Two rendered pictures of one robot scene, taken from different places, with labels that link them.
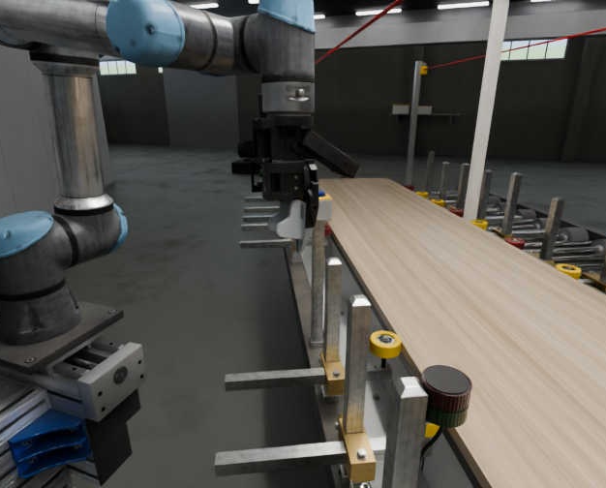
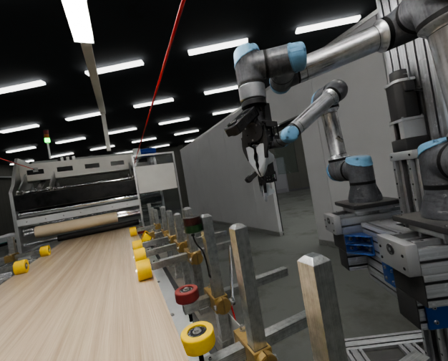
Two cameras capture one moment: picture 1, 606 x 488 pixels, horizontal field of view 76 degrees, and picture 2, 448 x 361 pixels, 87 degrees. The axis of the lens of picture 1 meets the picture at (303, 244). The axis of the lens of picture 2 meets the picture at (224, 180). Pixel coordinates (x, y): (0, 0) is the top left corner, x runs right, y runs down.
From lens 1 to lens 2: 1.26 m
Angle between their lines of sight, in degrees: 155
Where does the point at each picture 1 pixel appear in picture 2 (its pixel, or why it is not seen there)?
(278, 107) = not seen: hidden behind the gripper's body
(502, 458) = (153, 323)
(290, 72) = not seen: hidden behind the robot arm
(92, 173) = not seen: outside the picture
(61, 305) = (429, 200)
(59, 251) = (430, 164)
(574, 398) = not seen: outside the picture
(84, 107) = (435, 56)
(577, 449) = (95, 345)
